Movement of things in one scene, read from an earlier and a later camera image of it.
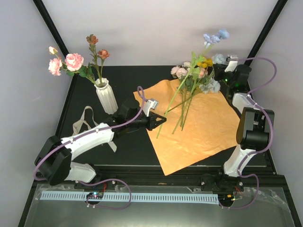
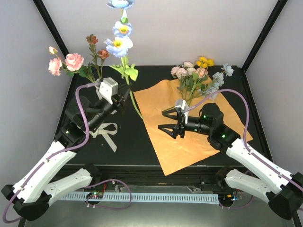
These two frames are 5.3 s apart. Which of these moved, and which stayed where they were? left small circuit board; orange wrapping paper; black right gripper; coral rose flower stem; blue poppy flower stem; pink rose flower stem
Moved: blue poppy flower stem; black right gripper
Stayed: left small circuit board; orange wrapping paper; coral rose flower stem; pink rose flower stem
